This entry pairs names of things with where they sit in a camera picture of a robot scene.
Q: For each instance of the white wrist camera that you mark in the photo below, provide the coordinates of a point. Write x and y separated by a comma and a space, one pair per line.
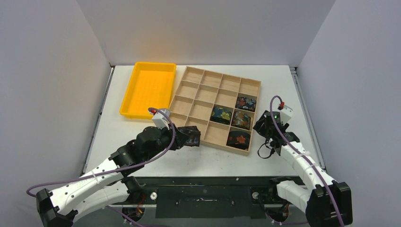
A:
159, 120
286, 114

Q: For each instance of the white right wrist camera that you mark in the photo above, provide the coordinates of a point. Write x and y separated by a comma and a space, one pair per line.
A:
286, 114

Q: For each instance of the navy red floral rolled tie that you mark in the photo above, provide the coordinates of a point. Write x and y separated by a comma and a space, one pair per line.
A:
246, 103

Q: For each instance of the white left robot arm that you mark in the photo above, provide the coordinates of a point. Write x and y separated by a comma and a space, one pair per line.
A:
108, 183

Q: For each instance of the blue yellow floral rolled tie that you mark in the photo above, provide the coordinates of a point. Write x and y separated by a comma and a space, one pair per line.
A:
221, 115

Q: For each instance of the yellow plastic tray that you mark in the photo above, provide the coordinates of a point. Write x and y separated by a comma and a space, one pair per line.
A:
150, 85

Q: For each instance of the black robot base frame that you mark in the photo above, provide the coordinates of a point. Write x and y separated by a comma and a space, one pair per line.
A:
208, 197

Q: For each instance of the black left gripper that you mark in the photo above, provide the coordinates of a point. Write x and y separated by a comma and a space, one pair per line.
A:
176, 144

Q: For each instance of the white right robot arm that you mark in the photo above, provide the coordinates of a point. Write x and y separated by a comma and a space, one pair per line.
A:
325, 202

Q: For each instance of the black orange floral rolled tie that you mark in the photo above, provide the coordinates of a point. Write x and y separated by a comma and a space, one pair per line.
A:
239, 139

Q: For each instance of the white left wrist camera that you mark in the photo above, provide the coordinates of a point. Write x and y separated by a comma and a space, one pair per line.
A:
159, 120

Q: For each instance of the wooden compartment organizer box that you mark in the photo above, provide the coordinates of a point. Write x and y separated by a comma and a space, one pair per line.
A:
221, 106

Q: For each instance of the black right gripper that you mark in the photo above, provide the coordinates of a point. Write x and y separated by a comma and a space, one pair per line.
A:
263, 126

